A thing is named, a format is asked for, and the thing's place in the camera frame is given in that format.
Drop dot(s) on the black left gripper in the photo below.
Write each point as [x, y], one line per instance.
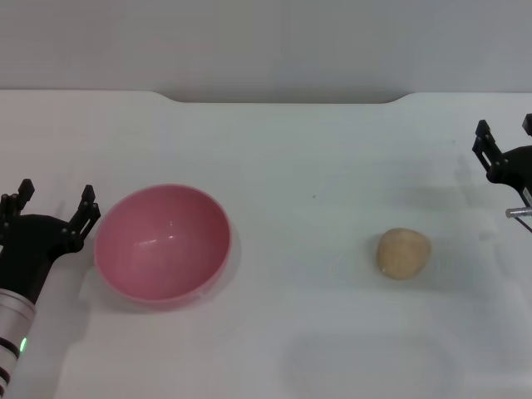
[25, 249]

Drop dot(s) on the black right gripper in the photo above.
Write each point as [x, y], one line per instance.
[517, 166]

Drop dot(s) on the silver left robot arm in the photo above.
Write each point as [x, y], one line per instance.
[14, 328]

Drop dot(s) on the pink plastic bowl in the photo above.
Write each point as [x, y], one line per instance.
[162, 245]

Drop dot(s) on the beige egg yolk pastry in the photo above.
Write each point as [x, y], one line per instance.
[402, 254]

